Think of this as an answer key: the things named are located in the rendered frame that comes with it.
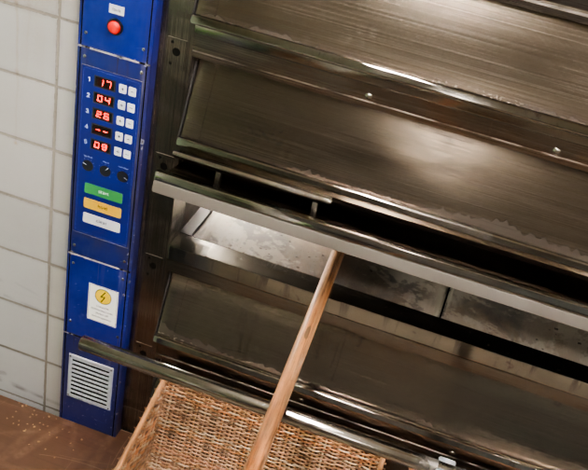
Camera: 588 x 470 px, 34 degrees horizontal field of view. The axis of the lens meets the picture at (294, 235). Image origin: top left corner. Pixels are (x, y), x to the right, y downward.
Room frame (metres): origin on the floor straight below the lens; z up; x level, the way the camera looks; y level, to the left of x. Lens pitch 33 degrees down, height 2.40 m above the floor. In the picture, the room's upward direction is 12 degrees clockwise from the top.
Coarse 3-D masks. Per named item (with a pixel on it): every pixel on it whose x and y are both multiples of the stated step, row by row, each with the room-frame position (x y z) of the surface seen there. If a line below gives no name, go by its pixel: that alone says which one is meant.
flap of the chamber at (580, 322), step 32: (160, 192) 1.60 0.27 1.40; (192, 192) 1.59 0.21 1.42; (256, 192) 1.67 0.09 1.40; (256, 224) 1.56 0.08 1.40; (288, 224) 1.55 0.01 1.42; (352, 224) 1.62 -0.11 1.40; (384, 224) 1.67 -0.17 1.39; (384, 256) 1.51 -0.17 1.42; (448, 256) 1.57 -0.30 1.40; (480, 256) 1.61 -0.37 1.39; (480, 288) 1.47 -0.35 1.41; (544, 288) 1.53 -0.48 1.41; (576, 288) 1.57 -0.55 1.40; (576, 320) 1.44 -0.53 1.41
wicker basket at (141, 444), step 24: (168, 384) 1.69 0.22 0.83; (168, 408) 1.67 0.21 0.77; (192, 408) 1.67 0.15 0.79; (216, 408) 1.66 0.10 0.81; (240, 408) 1.66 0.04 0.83; (144, 432) 1.58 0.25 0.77; (168, 432) 1.65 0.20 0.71; (192, 432) 1.65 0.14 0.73; (216, 432) 1.64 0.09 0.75; (240, 432) 1.64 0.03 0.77; (288, 432) 1.63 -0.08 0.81; (144, 456) 1.60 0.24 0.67; (168, 456) 1.63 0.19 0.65; (192, 456) 1.63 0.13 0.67; (216, 456) 1.63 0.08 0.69; (240, 456) 1.62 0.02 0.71; (288, 456) 1.61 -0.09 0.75; (312, 456) 1.61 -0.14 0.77; (336, 456) 1.60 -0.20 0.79; (360, 456) 1.60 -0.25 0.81
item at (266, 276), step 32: (192, 256) 1.73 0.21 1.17; (224, 256) 1.74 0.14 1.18; (256, 288) 1.70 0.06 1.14; (288, 288) 1.69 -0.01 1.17; (352, 320) 1.66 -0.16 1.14; (384, 320) 1.65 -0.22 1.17; (416, 320) 1.66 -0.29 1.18; (480, 352) 1.60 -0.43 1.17; (512, 352) 1.61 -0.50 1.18; (544, 352) 1.63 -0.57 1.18; (544, 384) 1.58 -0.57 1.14; (576, 384) 1.56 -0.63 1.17
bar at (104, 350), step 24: (120, 360) 1.37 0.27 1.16; (144, 360) 1.37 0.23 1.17; (192, 384) 1.34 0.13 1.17; (216, 384) 1.34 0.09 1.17; (264, 408) 1.31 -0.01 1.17; (288, 408) 1.31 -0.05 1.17; (312, 432) 1.29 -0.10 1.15; (336, 432) 1.28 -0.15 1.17; (384, 456) 1.26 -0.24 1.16; (408, 456) 1.26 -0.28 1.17
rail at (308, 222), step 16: (160, 176) 1.60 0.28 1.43; (176, 176) 1.60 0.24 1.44; (208, 192) 1.58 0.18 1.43; (224, 192) 1.58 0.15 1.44; (256, 208) 1.56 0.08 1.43; (272, 208) 1.56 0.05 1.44; (304, 224) 1.54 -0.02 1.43; (320, 224) 1.54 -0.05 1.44; (352, 240) 1.52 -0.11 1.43; (368, 240) 1.52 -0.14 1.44; (384, 240) 1.53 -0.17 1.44; (400, 256) 1.51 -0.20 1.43; (416, 256) 1.50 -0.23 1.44; (432, 256) 1.50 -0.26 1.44; (448, 272) 1.49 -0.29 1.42; (464, 272) 1.48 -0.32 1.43; (480, 272) 1.48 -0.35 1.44; (512, 288) 1.46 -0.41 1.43; (528, 288) 1.46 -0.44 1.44; (560, 304) 1.45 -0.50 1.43; (576, 304) 1.44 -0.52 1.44
